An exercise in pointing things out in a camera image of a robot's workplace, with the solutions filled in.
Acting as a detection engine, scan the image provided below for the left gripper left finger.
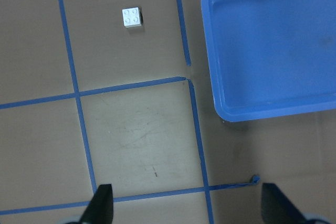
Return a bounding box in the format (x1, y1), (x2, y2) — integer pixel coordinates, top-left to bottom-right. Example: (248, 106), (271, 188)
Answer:
(79, 184), (113, 224)

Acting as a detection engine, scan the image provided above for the brown paper table cover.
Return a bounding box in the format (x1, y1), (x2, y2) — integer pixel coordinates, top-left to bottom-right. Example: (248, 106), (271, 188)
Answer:
(1, 0), (335, 223)

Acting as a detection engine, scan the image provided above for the blue plastic tray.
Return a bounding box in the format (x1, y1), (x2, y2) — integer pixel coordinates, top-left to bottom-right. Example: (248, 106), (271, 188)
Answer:
(201, 0), (335, 122)

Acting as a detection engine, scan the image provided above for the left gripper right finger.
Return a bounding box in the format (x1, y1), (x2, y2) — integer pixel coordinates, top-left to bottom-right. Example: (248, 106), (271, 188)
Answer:
(261, 183), (307, 223)

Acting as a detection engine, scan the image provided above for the white block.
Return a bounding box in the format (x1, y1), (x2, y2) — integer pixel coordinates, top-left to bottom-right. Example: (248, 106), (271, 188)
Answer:
(122, 7), (142, 28)

